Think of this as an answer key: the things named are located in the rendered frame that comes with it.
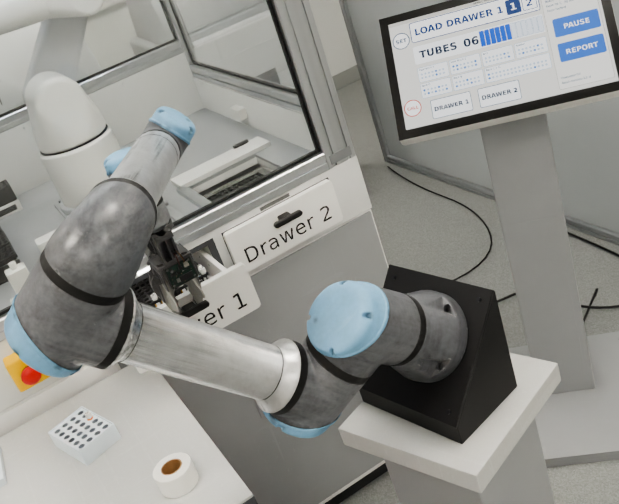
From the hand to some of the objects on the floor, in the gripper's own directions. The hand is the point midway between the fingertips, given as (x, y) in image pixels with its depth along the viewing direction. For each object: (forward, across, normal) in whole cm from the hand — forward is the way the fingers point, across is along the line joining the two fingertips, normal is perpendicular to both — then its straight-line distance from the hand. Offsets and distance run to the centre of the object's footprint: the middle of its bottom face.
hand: (188, 307), depth 167 cm
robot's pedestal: (+90, +26, -47) cm, 105 cm away
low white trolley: (+90, -41, -12) cm, 100 cm away
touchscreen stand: (+90, +91, +5) cm, 128 cm away
